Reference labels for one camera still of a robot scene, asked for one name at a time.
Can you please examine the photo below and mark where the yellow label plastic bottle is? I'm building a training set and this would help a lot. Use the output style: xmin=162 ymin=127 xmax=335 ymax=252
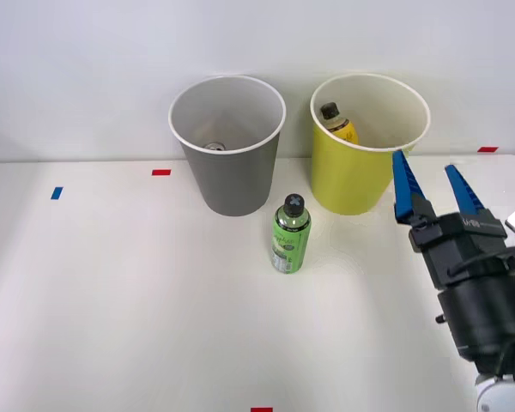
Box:
xmin=319 ymin=101 xmax=361 ymax=146

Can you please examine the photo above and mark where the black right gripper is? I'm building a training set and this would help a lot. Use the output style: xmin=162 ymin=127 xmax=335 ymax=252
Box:
xmin=391 ymin=149 xmax=515 ymax=294

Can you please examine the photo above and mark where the grey plastic waste bin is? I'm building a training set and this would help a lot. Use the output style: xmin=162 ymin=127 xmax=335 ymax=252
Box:
xmin=167 ymin=75 xmax=288 ymax=218

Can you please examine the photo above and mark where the green label plastic bottle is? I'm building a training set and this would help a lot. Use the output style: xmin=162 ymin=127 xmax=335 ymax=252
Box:
xmin=270 ymin=193 xmax=312 ymax=276

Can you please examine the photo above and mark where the yellow-green plastic waste bin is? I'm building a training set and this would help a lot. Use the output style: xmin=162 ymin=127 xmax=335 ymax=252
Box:
xmin=309 ymin=73 xmax=432 ymax=216

